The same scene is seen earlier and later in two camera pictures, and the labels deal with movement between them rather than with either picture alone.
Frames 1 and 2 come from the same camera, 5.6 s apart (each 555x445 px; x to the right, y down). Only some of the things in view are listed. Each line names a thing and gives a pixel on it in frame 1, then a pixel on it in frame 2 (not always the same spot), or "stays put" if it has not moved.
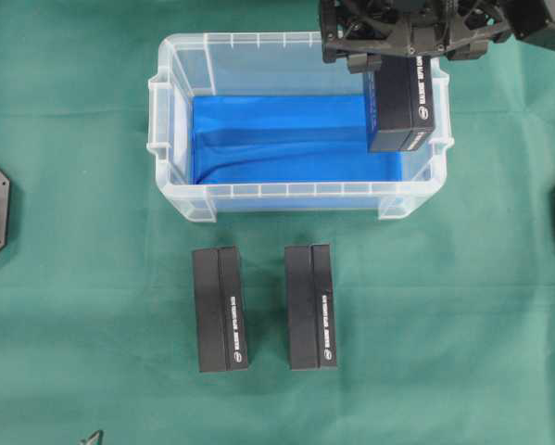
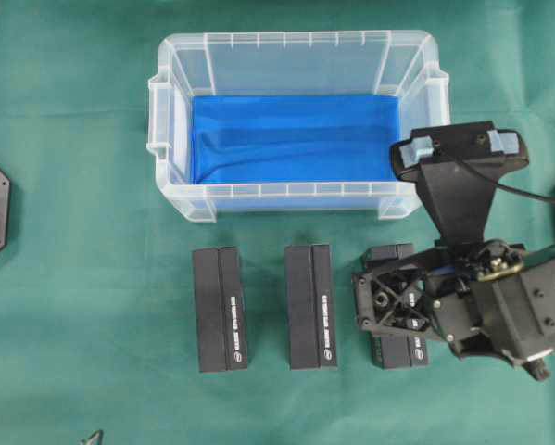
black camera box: [400, 103] to [397, 350]
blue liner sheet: [287, 140] stays put
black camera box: [310, 307] stays put
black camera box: [220, 310] stays put
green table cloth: [454, 321] stays put
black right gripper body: [360, 31] to [496, 297]
